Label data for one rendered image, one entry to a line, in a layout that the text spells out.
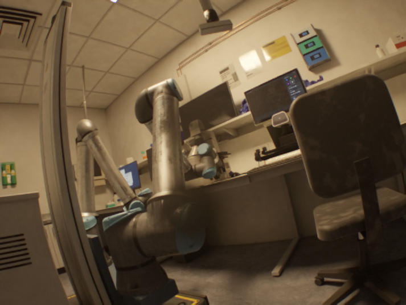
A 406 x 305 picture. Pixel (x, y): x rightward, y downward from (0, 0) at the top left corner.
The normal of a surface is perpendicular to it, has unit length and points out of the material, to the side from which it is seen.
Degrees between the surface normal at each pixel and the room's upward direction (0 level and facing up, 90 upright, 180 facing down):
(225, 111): 86
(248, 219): 90
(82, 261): 90
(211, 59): 90
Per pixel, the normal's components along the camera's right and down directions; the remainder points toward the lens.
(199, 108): -0.62, -0.03
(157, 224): -0.35, -0.47
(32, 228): 0.75, -0.29
